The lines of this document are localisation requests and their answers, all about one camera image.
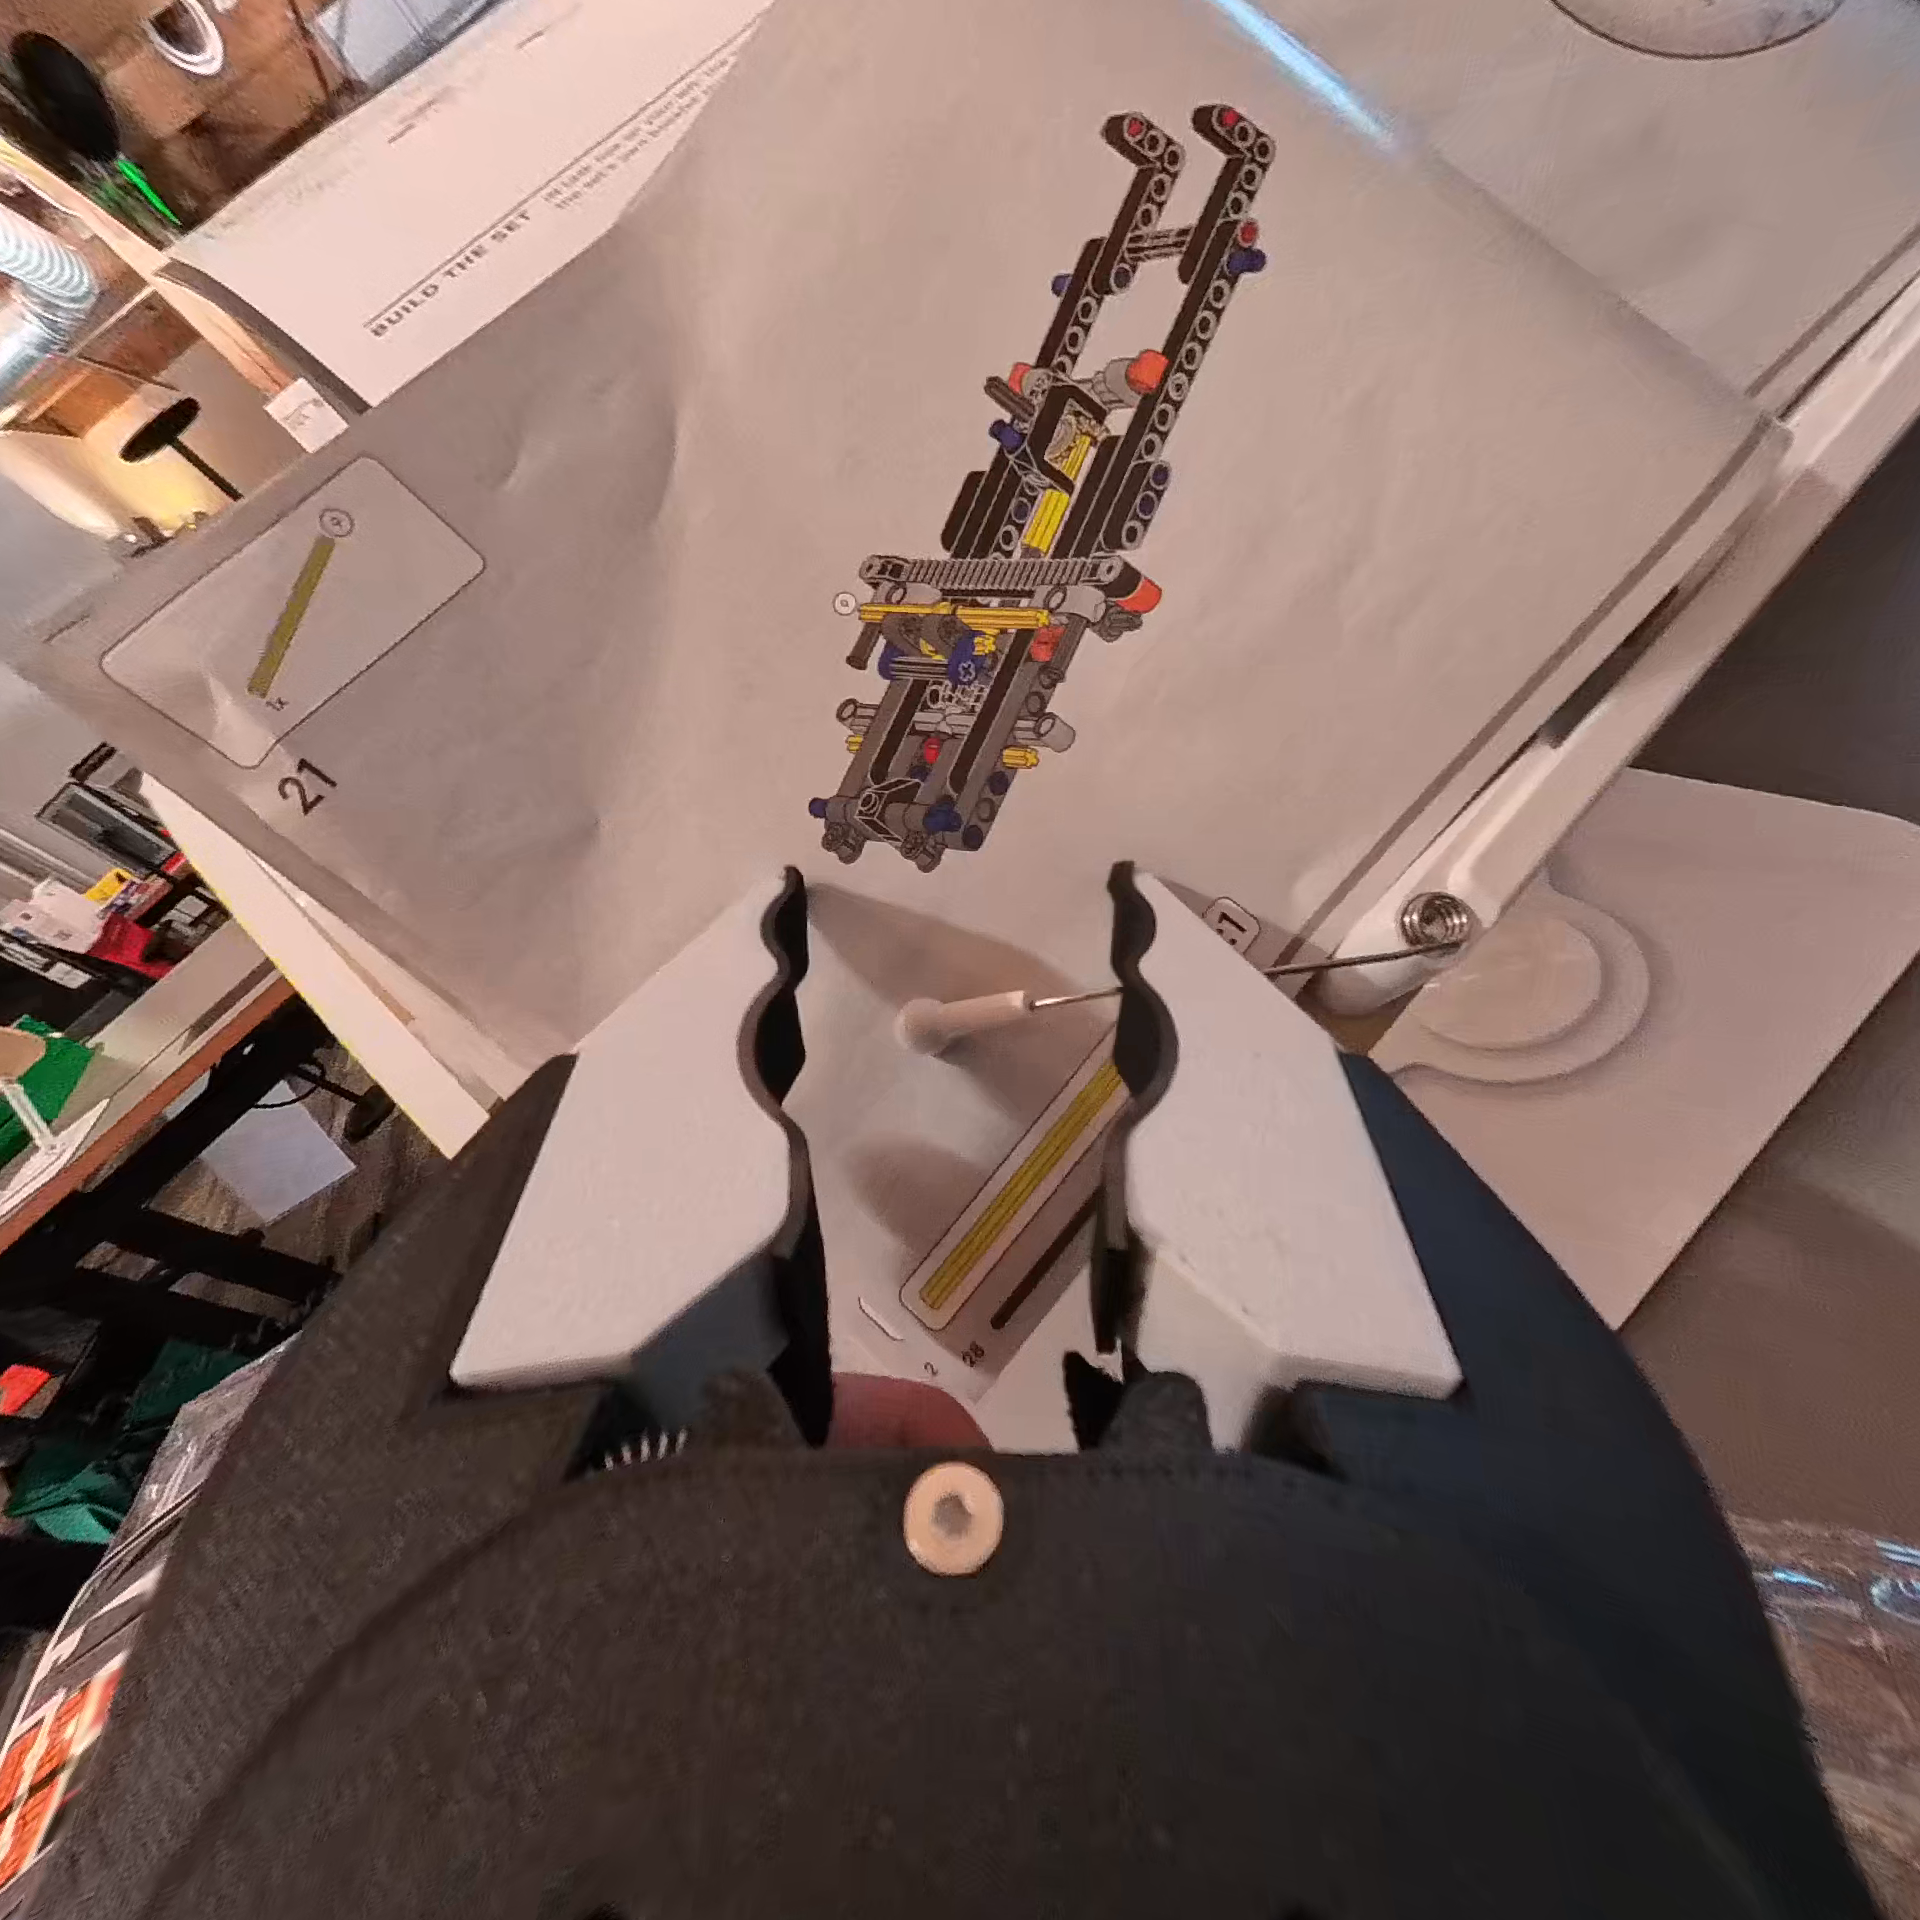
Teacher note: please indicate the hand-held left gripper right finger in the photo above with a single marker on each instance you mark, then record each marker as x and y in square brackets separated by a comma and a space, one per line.
[1275, 1201]

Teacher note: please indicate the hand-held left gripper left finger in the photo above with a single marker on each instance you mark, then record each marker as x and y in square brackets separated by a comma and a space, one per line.
[629, 1201]

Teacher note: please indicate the lego instruction booklet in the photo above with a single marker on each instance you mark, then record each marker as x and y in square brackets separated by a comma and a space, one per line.
[675, 452]

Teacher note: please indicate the wooden desk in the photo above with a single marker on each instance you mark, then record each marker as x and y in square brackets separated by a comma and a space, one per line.
[167, 1067]

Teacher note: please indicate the white book stand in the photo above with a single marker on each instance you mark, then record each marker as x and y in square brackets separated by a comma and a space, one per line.
[1726, 976]

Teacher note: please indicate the green bag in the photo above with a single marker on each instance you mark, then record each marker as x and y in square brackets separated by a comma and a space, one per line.
[106, 1439]

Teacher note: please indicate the crinkled clear plastic bag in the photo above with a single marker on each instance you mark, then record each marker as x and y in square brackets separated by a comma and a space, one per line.
[1845, 1682]

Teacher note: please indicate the printed orange black packet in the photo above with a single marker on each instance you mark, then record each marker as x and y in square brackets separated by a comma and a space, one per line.
[75, 1710]

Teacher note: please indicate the black table lamp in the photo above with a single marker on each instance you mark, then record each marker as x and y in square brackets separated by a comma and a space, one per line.
[173, 435]

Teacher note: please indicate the black round speaker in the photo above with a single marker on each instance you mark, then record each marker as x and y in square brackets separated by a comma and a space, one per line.
[67, 90]

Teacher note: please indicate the silver flexible duct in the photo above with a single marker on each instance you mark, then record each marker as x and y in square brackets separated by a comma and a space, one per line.
[38, 294]

